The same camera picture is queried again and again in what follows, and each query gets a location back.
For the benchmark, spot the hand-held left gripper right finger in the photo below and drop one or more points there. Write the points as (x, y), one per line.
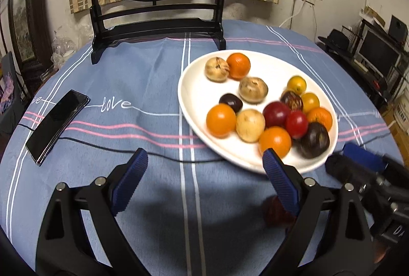
(282, 182)

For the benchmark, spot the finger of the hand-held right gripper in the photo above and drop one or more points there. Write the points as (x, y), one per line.
(345, 169)
(364, 154)

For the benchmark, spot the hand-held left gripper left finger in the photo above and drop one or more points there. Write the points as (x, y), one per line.
(131, 180)

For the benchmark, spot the small red plum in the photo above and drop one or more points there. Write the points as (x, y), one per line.
(274, 210)

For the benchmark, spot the orange mandarin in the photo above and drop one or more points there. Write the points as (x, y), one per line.
(320, 118)
(274, 141)
(221, 120)
(238, 65)

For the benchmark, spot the dark purple mangosteen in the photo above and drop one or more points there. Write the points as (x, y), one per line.
(291, 101)
(314, 139)

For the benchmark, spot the red cherry tomato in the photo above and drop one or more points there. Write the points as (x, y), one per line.
(297, 124)

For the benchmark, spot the large beige round fruit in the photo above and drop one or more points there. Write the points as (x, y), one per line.
(250, 125)

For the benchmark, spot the dark red apple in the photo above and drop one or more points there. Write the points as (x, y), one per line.
(275, 113)

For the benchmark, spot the yellow-orange kumquat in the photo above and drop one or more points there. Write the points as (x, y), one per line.
(311, 102)

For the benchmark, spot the small dark plum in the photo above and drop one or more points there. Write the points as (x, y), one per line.
(230, 102)

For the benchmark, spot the tan round fruit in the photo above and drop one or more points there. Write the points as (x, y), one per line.
(253, 89)

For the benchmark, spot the green-yellow citrus fruit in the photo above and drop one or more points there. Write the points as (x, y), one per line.
(296, 84)

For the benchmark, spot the white oval plate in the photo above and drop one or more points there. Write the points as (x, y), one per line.
(198, 94)

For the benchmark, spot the cracked brown-white fruit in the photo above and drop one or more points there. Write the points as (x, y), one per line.
(217, 69)

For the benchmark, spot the black computer desk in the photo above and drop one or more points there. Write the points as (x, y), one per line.
(354, 71)

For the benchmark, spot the black smartphone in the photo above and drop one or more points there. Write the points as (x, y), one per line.
(56, 126)

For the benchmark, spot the blue plaid tablecloth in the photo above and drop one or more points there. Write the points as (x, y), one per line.
(127, 78)

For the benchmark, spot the computer monitor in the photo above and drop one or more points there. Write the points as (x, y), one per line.
(378, 51)

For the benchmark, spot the black hat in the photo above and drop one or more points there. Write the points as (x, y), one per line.
(337, 38)

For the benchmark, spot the black speaker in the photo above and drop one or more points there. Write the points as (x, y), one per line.
(397, 27)

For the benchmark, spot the small cardboard box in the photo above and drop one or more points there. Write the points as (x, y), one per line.
(374, 15)

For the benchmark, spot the clear plastic bag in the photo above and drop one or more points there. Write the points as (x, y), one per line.
(67, 43)

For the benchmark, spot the purple cloth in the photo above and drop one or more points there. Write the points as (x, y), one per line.
(6, 87)

